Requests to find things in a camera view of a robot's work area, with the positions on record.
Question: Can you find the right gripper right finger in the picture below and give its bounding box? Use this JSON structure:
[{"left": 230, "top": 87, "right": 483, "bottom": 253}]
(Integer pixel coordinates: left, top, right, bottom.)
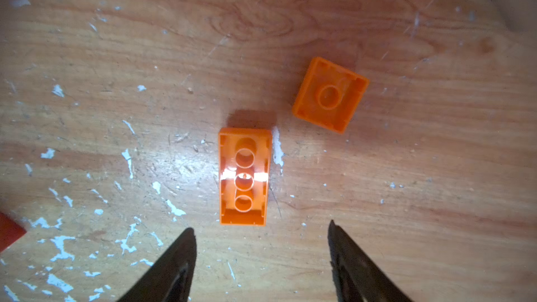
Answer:
[{"left": 328, "top": 221, "right": 412, "bottom": 302}]

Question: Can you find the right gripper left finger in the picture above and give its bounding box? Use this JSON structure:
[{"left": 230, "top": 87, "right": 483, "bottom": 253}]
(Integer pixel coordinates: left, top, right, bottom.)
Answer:
[{"left": 119, "top": 227, "right": 197, "bottom": 301}]

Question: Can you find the long orange lego plate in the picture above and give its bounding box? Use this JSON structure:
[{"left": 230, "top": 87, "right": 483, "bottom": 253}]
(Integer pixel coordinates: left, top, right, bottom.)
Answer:
[{"left": 218, "top": 128, "right": 272, "bottom": 226}]

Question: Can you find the small red lego brick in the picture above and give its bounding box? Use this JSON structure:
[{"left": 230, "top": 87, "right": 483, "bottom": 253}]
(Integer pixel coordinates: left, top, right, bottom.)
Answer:
[{"left": 0, "top": 213, "right": 27, "bottom": 253}]

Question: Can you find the small orange lego plate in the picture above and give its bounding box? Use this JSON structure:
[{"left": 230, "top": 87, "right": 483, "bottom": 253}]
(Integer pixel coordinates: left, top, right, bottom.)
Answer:
[{"left": 292, "top": 57, "right": 370, "bottom": 134}]

